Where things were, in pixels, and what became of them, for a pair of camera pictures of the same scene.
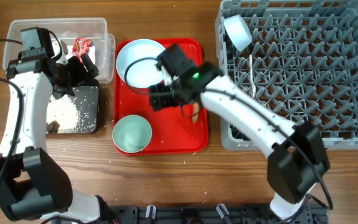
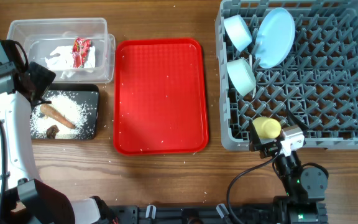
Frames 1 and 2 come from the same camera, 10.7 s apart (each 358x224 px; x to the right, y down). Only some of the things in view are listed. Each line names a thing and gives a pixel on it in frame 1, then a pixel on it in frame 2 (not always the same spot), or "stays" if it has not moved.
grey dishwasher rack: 310,61 stays
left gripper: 81,73 -> 42,76
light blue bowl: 238,31 stays
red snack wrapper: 81,46 stays
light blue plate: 136,63 -> 275,38
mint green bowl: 132,134 -> 242,76
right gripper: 158,99 -> 268,149
